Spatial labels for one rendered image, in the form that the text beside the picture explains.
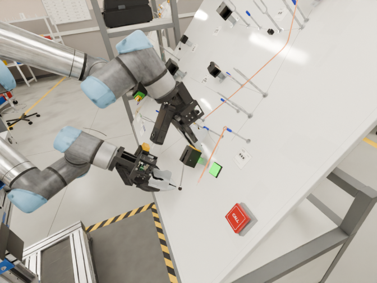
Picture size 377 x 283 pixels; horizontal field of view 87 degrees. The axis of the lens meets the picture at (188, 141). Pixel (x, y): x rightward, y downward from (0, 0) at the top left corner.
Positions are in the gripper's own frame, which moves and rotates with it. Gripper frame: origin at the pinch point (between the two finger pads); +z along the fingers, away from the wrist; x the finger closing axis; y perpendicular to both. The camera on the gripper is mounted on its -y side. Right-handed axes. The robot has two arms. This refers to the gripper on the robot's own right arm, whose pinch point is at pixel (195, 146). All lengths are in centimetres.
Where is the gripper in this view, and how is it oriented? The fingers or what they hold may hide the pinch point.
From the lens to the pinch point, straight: 63.7
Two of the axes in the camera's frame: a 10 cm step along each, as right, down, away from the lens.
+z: 5.0, 6.9, 5.3
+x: -4.7, -3.0, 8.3
